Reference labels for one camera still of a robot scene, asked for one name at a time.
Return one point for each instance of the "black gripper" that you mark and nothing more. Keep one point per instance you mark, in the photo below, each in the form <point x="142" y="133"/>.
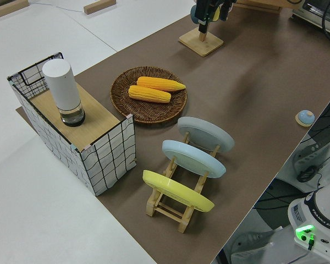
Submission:
<point x="215" y="1"/>

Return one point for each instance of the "brown table mat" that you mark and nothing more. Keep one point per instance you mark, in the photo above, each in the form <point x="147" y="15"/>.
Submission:
<point x="250" y="90"/>

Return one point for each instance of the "light blue plate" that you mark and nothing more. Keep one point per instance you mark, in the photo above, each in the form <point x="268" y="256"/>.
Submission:
<point x="192" y="159"/>

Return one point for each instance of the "grey plate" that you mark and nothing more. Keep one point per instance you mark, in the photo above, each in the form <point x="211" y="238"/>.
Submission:
<point x="209" y="134"/>

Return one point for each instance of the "blue bell on wooden base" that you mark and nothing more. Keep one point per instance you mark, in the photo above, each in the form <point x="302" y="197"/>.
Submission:
<point x="305" y="116"/>

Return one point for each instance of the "wooden drawer cabinet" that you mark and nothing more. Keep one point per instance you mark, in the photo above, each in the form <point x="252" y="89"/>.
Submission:
<point x="253" y="6"/>

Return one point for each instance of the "wooden mug tree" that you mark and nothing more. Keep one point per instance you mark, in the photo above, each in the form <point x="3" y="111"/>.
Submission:
<point x="200" y="45"/>

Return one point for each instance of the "yellow corn cob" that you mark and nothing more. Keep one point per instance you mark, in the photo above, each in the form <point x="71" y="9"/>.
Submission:
<point x="159" y="83"/>
<point x="148" y="94"/>

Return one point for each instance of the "light wooden block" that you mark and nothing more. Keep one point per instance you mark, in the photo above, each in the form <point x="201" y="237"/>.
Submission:
<point x="8" y="8"/>
<point x="99" y="6"/>

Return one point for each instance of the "yellow plate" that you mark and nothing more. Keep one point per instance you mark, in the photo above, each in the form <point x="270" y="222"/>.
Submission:
<point x="178" y="192"/>

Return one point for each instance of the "wooden plate rack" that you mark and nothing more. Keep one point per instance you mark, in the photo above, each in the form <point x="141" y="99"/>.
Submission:
<point x="156" y="204"/>

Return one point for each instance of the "white cylinder bottle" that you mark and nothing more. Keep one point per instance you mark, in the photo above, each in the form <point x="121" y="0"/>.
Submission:
<point x="61" y="85"/>

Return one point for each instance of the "round wicker basket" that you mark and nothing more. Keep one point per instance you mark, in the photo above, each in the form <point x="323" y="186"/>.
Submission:
<point x="148" y="112"/>

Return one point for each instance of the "white toaster oven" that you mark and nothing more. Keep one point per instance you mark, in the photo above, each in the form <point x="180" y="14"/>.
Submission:
<point x="313" y="12"/>

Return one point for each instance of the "wooden shelf board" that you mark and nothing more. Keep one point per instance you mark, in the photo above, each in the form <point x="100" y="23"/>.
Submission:
<point x="96" y="115"/>

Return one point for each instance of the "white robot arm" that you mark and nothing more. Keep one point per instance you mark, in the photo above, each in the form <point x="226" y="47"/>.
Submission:
<point x="327" y="211"/>

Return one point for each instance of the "blue mug yellow inside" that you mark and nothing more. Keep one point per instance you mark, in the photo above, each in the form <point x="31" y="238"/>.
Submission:
<point x="193" y="15"/>

